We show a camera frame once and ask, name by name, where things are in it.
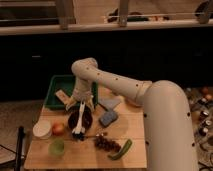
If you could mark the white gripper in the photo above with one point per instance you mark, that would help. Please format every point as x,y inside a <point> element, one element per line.
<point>78,96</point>

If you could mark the white dish brush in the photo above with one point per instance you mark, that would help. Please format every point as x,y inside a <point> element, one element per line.
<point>78,128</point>

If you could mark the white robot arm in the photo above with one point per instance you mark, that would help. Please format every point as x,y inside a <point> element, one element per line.
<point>167,117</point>

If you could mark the wooden block in tray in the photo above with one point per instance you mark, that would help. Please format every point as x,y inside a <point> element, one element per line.
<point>62,96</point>

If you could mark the green plastic tray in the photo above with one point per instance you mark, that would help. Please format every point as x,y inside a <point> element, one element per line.
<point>67,83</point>

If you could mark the grey cloth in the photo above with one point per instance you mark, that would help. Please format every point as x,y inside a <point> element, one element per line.
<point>109,103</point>

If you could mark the blue sponge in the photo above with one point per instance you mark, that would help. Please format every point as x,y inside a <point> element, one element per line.
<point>108,117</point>

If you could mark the orange tomato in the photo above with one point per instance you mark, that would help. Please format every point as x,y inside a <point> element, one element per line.
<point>58,129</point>

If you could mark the metal spoon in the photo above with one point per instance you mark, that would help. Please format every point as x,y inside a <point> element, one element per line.
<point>82,136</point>

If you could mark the bunch of dark grapes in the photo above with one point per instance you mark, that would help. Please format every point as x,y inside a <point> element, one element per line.
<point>101,142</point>

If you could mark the white round container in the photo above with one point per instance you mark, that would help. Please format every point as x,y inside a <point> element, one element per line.
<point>42,129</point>

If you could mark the green plastic cup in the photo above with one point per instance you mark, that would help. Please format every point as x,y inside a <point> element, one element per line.
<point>56,147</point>

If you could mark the green cucumber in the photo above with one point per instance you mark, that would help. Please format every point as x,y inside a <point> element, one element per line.
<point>122,151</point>

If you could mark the wooden railing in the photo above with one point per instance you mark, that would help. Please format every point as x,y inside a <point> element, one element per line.
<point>22,17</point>

